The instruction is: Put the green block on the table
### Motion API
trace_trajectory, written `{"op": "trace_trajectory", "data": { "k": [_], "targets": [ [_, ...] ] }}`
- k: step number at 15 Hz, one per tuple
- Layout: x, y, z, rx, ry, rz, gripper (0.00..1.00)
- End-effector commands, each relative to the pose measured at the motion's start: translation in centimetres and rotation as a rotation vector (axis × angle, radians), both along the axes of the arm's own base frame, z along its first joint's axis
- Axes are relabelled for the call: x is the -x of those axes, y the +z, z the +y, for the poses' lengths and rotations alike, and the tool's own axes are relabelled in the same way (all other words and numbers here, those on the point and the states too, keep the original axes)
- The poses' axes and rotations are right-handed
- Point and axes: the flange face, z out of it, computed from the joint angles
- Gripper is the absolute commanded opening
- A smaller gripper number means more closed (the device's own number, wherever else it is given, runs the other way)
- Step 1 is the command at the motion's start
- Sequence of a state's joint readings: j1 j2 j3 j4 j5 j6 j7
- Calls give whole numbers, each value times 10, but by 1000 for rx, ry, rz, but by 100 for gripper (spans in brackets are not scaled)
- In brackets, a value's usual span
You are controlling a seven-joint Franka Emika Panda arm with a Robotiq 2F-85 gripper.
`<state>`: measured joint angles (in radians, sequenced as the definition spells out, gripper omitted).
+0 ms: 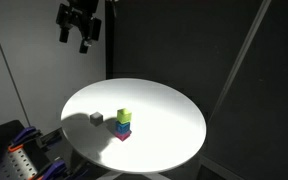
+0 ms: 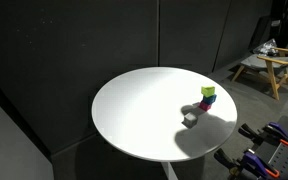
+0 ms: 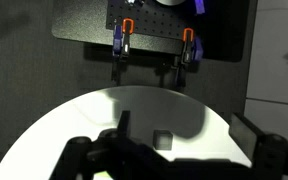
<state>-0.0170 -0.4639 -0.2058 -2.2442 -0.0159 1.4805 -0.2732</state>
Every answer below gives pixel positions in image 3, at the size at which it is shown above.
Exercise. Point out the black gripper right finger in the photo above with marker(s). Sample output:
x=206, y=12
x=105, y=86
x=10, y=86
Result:
x=268, y=152

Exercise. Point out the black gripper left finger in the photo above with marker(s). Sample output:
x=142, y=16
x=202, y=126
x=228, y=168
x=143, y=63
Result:
x=114, y=153

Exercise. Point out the small grey cube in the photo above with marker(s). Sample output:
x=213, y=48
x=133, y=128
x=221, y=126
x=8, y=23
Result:
x=162, y=140

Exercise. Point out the blue orange spring clamp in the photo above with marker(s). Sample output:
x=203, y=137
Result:
x=192, y=52
x=121, y=46

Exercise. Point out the black perforated breadboard plate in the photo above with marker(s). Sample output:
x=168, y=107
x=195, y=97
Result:
x=173, y=19

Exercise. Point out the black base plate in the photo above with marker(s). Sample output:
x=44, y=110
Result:
x=222, y=28

